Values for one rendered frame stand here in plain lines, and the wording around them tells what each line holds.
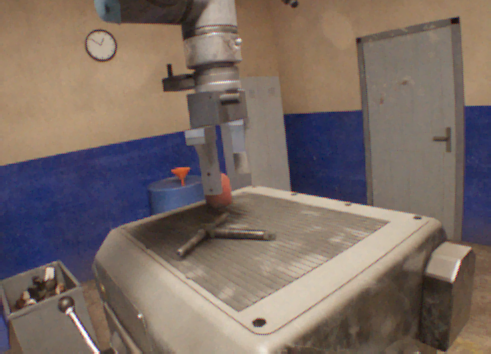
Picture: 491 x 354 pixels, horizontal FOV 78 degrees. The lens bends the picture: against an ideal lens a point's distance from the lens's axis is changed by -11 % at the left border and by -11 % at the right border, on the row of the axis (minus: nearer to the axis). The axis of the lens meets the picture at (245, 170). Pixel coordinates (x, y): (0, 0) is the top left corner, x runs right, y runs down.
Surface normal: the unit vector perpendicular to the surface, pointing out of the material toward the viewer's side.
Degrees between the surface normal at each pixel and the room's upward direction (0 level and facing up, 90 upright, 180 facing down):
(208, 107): 90
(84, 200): 90
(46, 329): 90
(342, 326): 90
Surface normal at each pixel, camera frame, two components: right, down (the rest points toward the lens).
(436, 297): -0.78, 0.21
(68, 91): 0.61, 0.08
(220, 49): 0.32, 0.15
